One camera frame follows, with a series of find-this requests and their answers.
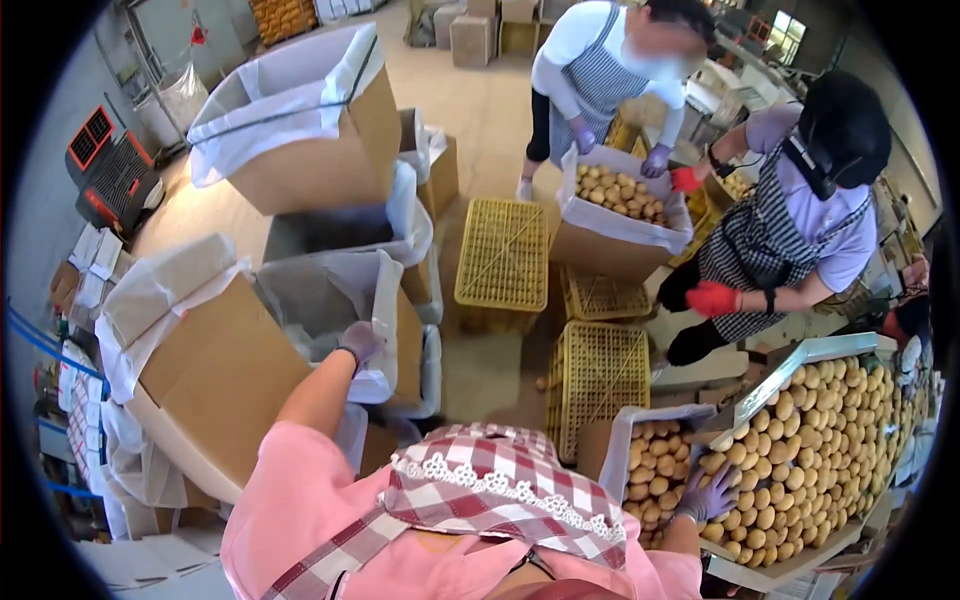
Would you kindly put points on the person's right hand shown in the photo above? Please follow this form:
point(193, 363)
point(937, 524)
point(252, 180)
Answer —
point(703, 501)

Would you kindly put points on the person's left hand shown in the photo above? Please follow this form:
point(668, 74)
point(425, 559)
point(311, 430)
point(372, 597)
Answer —
point(362, 339)

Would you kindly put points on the person's right fingers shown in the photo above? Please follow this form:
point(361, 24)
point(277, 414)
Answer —
point(724, 480)

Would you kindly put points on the person's left fingers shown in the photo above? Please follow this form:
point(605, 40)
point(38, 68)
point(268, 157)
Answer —
point(375, 341)

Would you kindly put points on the cardboard box with white liner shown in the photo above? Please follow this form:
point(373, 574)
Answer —
point(352, 225)
point(330, 300)

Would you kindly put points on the black wrist band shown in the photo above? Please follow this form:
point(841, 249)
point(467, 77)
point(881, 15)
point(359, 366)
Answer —
point(346, 351)

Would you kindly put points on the pile of yellow fruits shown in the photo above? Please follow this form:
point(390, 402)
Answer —
point(619, 191)
point(656, 472)

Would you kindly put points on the heap of yellow fruits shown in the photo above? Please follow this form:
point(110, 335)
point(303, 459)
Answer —
point(814, 457)

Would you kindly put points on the lined box of yellow fruits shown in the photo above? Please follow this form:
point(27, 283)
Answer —
point(607, 240)
point(600, 450)

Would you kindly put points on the white sorting tray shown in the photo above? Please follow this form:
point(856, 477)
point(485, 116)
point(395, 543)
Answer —
point(787, 360)

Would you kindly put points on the yellow plastic crate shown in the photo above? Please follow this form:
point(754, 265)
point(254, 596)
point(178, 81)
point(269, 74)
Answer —
point(596, 382)
point(604, 296)
point(501, 255)

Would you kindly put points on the large tipped lined cardboard box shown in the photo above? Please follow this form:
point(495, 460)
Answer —
point(217, 375)

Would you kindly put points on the small lined cardboard box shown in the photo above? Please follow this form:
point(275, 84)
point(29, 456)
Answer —
point(439, 176)

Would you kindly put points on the person's body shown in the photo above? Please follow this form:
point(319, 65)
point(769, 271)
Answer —
point(330, 525)

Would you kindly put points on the tall lined cardboard box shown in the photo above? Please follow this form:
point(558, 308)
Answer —
point(300, 150)

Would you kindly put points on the stack of flat white cartons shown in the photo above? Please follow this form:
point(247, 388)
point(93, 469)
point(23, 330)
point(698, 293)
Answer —
point(94, 262)

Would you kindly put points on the red and black machine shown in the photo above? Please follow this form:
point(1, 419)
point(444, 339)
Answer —
point(112, 176)

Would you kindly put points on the clear plastic bag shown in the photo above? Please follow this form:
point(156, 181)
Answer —
point(182, 94)

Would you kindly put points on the stack of cardboard boxes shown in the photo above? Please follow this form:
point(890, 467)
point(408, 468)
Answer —
point(487, 30)

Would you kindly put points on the stack of yellow crates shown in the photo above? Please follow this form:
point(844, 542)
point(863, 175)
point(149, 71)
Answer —
point(283, 19)

